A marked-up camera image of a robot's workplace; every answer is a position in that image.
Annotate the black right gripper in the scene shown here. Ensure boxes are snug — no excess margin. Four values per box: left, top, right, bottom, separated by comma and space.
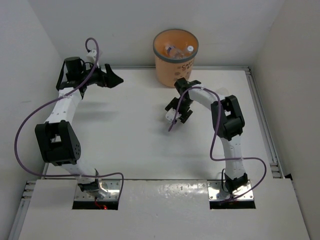
166, 97, 194, 124

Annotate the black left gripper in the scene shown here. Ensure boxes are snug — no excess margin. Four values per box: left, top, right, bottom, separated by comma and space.
79, 61, 123, 89

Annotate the clear bottle white label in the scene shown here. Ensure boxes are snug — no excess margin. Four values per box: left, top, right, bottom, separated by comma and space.
183, 45, 195, 57

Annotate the clear bottle blue label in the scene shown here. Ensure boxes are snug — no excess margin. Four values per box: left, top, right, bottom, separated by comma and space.
164, 44, 187, 60

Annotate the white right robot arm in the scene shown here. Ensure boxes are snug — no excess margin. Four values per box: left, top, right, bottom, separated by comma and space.
165, 77, 248, 195

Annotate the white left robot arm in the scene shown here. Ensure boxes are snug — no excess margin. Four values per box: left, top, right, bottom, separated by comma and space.
35, 56, 124, 199

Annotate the orange paper bin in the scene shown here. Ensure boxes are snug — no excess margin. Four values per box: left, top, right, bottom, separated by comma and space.
152, 28, 199, 88

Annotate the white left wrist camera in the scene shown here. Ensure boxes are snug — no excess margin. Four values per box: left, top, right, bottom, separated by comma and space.
86, 49, 98, 62

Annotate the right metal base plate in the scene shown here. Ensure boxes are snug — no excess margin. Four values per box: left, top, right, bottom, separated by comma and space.
207, 180, 254, 202

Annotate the metal base plate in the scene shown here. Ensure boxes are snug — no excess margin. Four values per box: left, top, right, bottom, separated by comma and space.
207, 180, 254, 202
74, 178, 121, 202

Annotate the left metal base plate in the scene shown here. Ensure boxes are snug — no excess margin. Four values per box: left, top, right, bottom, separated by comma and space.
74, 178, 121, 202

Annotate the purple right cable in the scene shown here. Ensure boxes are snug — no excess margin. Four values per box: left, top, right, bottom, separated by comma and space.
167, 86, 268, 203

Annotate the purple cable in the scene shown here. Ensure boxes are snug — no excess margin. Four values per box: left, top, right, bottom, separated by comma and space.
14, 37, 125, 201
167, 86, 268, 203

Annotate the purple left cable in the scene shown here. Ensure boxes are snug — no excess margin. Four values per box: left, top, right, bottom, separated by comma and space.
14, 37, 125, 201

